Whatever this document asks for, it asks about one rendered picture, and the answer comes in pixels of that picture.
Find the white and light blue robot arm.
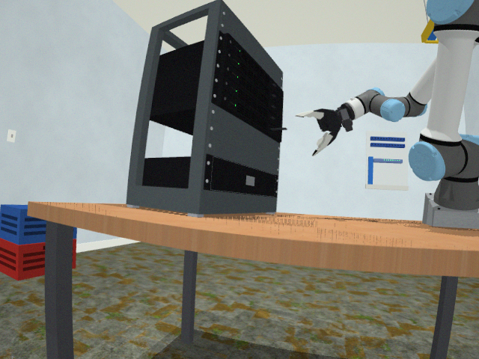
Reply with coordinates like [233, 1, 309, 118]
[346, 0, 479, 210]

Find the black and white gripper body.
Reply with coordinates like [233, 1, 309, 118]
[317, 102, 355, 132]

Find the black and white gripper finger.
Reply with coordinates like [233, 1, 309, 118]
[312, 130, 340, 156]
[296, 108, 332, 119]

